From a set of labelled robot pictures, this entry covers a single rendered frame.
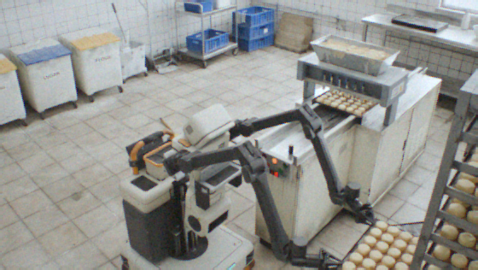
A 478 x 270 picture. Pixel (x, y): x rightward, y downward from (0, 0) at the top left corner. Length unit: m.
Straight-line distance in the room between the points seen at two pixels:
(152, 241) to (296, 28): 5.15
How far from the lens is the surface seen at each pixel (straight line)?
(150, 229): 2.50
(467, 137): 1.25
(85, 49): 5.27
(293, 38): 7.07
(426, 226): 1.39
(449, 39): 5.32
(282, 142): 2.74
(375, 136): 3.03
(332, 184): 2.07
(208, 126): 2.02
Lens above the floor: 2.23
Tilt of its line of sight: 30 degrees down
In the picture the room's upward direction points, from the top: straight up
